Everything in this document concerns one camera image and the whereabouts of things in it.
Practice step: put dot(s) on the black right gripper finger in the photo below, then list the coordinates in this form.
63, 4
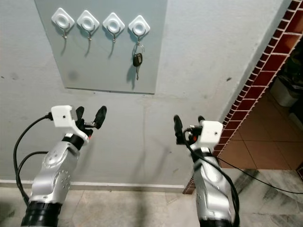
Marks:
178, 126
200, 119

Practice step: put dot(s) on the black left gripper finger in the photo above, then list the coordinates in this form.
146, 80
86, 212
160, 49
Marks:
101, 116
79, 114

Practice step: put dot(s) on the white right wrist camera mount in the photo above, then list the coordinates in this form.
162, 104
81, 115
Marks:
211, 132

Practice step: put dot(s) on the grey wall board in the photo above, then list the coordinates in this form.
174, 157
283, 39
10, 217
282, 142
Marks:
99, 66

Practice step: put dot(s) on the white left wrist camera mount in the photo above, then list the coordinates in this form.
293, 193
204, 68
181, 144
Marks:
62, 117

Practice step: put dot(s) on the grey plastic bin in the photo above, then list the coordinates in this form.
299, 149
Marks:
288, 92

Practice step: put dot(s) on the red brick wall edging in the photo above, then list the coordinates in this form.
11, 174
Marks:
265, 66

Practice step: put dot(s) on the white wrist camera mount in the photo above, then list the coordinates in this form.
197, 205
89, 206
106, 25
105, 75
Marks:
211, 132
62, 117

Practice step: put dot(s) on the white baseboard strip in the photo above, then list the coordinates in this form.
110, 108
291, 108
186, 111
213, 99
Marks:
99, 184

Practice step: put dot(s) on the white wall hook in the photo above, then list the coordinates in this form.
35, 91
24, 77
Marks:
62, 19
113, 23
139, 25
88, 21

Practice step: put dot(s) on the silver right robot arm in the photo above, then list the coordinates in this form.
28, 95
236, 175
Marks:
210, 184

